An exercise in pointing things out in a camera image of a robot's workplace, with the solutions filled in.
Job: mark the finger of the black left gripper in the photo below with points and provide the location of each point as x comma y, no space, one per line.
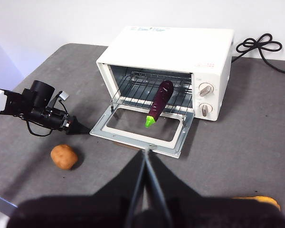
79,124
77,131

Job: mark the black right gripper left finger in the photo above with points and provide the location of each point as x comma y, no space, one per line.
85,213

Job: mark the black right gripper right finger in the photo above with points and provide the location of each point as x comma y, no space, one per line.
216,213

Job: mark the purple eggplant with green stem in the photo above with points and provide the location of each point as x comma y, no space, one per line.
160,102

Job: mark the beige oven knob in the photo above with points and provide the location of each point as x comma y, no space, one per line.
205,109
206,90

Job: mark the cream white toaster oven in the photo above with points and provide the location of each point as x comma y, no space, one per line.
168,50

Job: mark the brown potato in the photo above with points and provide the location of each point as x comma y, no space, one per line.
64,157

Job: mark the orange-yellow food item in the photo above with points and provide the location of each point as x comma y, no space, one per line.
259,200

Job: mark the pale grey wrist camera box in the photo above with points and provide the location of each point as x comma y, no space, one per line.
64,96

